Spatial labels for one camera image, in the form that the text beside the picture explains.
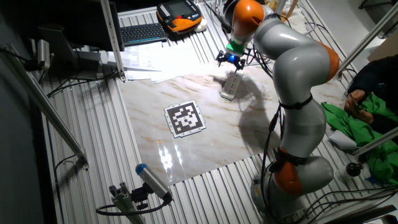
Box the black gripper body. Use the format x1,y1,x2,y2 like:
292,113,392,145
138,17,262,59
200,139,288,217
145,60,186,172
223,51,243,65

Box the white power strip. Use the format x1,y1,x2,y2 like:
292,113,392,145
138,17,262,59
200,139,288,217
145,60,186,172
220,70,244,101

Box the dark sleeved forearm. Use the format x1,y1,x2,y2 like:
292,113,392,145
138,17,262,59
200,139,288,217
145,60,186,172
347,54,398,134

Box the bare person hand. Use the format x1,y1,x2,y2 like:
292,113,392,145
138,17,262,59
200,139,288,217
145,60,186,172
344,89,375,125

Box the white paper stack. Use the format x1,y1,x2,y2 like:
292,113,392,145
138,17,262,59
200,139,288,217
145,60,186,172
126,42,224,84

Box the black round drum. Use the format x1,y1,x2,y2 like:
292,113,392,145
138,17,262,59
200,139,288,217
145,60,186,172
222,0,237,34

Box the orange black teach pendant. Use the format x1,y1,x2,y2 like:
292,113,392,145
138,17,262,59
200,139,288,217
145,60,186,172
155,0,203,34

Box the black white fiducial marker board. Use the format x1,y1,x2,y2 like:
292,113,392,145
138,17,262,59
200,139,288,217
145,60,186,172
164,100,207,139

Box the black keyboard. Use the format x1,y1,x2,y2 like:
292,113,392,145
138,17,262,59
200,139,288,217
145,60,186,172
120,22,169,47

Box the printed paper sheet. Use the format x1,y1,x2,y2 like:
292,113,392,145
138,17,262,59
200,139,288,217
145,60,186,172
107,45,164,72

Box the marble pattern mat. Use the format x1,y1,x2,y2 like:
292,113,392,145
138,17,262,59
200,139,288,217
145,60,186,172
119,55,348,187

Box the white folded cloth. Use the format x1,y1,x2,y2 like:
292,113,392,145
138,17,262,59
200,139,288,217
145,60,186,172
328,129,358,151

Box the brown cardboard box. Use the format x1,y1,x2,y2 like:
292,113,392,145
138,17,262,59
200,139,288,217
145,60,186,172
366,37,398,63

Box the white bottle with black cap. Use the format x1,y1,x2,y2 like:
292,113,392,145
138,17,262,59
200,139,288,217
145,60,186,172
335,162,364,184

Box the black monitor stand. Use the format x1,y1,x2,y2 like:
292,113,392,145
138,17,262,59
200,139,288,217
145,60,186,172
37,26,103,81

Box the green cloth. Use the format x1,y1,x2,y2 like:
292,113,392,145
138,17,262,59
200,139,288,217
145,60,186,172
321,92,398,185

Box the aluminium frame post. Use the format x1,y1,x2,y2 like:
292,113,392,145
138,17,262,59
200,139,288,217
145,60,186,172
99,0,127,82

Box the aluminium frame strut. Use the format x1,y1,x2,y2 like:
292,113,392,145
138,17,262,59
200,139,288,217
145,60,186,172
353,127,398,157
335,2,398,80
0,43,90,170

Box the silver camera with blue cap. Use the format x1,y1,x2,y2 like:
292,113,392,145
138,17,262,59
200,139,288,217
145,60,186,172
135,163,174,203

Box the black camera clamp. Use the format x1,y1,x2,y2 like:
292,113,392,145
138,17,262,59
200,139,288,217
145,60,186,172
130,183,150,211

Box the short aluminium profile post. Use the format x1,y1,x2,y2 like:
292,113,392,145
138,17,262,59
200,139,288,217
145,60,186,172
108,182,147,224

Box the small silver camera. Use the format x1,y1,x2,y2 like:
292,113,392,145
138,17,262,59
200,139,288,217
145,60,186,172
36,39,51,71

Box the black camera cable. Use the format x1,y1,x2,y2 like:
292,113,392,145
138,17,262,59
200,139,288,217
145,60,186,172
95,194,174,217

